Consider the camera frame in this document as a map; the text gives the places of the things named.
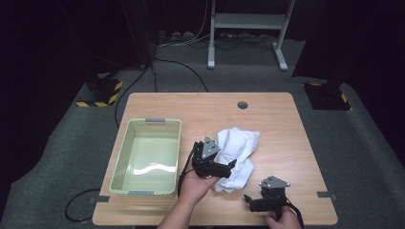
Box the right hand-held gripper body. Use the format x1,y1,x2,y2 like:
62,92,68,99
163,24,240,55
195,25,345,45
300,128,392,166
248,175,291,213

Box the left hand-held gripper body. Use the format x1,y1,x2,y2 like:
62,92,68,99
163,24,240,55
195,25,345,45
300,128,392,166
190,135,233,179

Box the white cloth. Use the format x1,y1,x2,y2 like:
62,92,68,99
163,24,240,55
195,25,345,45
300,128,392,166
212,127,261,195

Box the light green plastic basket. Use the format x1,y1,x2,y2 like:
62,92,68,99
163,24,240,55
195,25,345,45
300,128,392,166
109,117,182,197

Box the person's right hand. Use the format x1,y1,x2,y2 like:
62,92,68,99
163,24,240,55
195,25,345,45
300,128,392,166
265,205,302,229

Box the person's left hand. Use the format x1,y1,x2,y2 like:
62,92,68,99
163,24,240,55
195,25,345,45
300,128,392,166
179,163,222,205

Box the grey tape strip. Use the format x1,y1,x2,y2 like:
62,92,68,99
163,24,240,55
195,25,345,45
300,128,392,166
316,191,338,201
88,195,111,205

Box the black yellow striped stand base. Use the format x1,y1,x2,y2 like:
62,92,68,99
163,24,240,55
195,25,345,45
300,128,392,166
75,73,124,109
302,81,353,112

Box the power strip with plugs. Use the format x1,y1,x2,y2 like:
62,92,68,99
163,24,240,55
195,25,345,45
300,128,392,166
157,30,197,44

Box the dark vertical pole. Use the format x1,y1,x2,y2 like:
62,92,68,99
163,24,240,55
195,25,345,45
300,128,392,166
119,0,153,70

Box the white metal stand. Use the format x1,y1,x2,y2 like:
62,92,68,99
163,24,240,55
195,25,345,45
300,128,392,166
206,0,296,72

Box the left hand-held gripper cable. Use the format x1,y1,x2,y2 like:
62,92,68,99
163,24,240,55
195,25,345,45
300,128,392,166
177,141,199,198

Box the hand-held gripper cable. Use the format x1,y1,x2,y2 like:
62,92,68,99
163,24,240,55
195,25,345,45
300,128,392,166
177,141,199,198
284,198,306,229

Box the right hand-held gripper cable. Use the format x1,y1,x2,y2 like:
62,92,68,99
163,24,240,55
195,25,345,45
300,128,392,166
284,198,306,229

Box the white cables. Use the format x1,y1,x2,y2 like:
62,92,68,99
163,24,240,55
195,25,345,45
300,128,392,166
155,0,212,50

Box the looped black floor cable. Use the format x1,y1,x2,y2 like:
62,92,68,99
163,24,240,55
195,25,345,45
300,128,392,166
64,188,101,223

